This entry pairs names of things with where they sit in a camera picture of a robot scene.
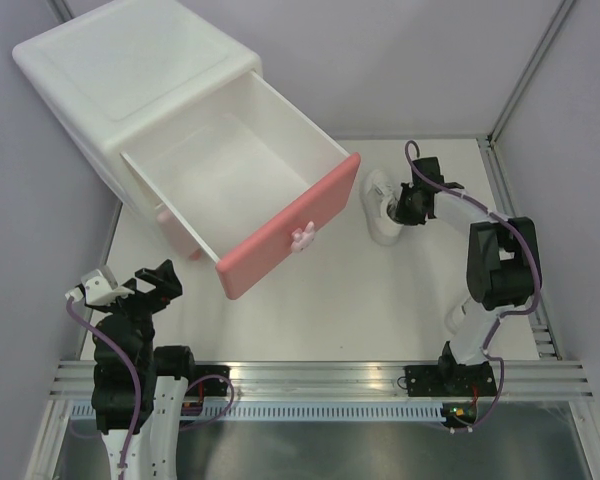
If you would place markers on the white sneaker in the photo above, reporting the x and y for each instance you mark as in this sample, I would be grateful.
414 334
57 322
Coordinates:
455 318

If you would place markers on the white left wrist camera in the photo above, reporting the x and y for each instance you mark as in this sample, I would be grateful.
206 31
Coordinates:
98 288

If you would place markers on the aluminium corner frame post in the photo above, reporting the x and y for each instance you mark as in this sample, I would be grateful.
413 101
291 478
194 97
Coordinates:
541 50

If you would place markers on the white sneaker sideways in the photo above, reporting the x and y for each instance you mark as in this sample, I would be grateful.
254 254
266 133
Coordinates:
378 199

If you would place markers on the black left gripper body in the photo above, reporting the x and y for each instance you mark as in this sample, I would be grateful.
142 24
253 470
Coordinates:
140 306

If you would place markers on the aluminium side floor rail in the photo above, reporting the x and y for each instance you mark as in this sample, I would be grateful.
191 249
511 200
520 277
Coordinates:
520 275

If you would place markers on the light pink drawer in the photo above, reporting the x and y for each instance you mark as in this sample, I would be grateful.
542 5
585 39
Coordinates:
176 234

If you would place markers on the pink bunny drawer knob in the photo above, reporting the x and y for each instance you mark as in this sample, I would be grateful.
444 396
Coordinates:
303 237

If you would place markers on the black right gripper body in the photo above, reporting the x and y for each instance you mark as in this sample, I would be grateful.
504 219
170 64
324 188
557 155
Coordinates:
406 211

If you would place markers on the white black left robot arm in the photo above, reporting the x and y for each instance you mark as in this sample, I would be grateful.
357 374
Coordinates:
139 388

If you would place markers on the dark pink drawer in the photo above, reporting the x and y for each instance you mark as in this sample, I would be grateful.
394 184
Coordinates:
241 169

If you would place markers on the white plastic cabinet body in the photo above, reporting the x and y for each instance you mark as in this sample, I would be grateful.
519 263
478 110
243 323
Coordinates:
113 74

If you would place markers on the white slotted cable duct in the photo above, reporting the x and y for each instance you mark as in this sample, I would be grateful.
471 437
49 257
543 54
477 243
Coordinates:
425 412

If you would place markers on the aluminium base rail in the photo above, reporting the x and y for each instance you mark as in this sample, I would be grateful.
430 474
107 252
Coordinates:
377 381

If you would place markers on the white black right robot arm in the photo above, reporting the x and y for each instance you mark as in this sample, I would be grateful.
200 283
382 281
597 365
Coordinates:
466 354

